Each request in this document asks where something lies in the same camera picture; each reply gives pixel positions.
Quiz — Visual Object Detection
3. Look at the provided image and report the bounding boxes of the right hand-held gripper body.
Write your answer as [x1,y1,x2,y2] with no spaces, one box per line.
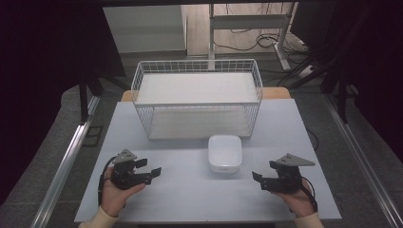
[259,153,317,195]

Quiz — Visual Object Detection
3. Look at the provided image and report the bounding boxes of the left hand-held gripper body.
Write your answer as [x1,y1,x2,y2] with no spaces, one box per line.
[109,148,153,191]

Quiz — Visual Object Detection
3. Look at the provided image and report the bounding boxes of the person's left hand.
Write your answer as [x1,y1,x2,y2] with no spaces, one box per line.
[100,166,147,219]

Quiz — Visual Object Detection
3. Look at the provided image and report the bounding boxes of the person's right hand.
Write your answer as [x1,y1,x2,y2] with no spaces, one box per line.
[273,178,317,219]

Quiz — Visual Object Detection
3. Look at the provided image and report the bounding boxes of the white rounded plastic box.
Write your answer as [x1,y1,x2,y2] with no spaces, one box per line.
[206,134,244,175]

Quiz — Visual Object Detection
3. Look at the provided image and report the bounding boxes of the black metal stand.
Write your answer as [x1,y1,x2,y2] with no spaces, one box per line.
[77,75,97,125]
[335,71,350,124]

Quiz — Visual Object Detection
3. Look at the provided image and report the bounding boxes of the white power strip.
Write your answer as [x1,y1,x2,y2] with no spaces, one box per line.
[297,65,318,79]

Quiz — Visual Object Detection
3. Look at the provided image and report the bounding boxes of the grey white panel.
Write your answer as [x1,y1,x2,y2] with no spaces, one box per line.
[102,4,188,55]

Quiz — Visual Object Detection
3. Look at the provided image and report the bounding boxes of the black curtain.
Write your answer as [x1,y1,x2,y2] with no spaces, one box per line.
[289,0,403,163]
[0,0,126,205]

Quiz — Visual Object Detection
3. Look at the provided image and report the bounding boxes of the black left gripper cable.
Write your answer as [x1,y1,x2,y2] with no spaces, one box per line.
[97,155,117,207]

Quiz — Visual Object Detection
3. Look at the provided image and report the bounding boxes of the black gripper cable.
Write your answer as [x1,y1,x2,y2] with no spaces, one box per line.
[97,155,117,207]
[299,176,319,214]

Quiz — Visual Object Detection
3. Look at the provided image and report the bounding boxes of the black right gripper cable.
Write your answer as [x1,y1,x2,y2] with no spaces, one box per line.
[299,176,319,214]

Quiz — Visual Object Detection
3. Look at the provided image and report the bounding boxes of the thin black cable loop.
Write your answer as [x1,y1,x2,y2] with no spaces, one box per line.
[305,127,320,152]

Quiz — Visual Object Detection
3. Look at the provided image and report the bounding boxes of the aluminium floor rail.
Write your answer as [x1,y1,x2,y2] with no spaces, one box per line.
[29,94,101,228]
[322,92,403,228]

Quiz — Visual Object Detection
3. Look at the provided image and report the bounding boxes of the white wire basket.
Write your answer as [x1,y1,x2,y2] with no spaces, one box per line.
[130,58,264,142]

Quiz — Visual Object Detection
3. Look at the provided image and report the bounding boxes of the black floor cables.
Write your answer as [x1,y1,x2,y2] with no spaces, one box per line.
[212,3,317,87]

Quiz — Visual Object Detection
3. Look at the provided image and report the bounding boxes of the white metal desk frame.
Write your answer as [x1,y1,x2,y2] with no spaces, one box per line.
[206,2,299,71]

